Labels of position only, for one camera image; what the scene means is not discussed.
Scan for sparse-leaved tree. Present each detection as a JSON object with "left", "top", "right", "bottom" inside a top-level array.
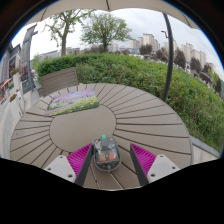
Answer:
[{"left": 44, "top": 9, "right": 96, "bottom": 57}]

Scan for beige apartment buildings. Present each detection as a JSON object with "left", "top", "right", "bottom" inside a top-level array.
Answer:
[{"left": 106, "top": 32, "right": 218, "bottom": 78}]

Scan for green hedge bank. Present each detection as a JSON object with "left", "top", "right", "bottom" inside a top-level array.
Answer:
[{"left": 35, "top": 52, "right": 224, "bottom": 153}]

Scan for grey slatted garden chair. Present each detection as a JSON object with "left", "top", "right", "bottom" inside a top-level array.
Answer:
[{"left": 39, "top": 66, "right": 80, "bottom": 98}]

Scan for tall grey sign pillar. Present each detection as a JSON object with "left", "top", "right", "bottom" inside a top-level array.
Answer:
[{"left": 19, "top": 23, "right": 38, "bottom": 94}]

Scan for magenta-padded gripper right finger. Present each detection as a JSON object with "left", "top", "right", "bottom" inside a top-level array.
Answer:
[{"left": 129, "top": 143, "right": 182, "bottom": 187}]

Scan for white flower planter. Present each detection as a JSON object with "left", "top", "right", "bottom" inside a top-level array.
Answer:
[{"left": 8, "top": 93, "right": 26, "bottom": 124}]

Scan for full green tree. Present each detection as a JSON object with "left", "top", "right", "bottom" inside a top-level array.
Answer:
[{"left": 79, "top": 11, "right": 133, "bottom": 54}]

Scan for flower landscape print mouse pad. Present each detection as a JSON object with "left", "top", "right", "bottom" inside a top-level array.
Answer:
[{"left": 44, "top": 88, "right": 101, "bottom": 117}]

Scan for transparent grey computer mouse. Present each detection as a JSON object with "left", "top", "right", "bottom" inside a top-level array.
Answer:
[{"left": 91, "top": 134, "right": 122, "bottom": 173}]

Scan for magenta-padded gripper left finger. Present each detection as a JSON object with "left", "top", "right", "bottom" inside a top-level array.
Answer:
[{"left": 43, "top": 143, "right": 94, "bottom": 187}]

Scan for dark shopfront building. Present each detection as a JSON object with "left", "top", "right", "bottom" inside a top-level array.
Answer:
[{"left": 0, "top": 43, "right": 22, "bottom": 101}]

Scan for beige parasol canopy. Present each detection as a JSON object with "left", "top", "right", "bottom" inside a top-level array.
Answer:
[{"left": 26, "top": 0, "right": 201, "bottom": 31}]

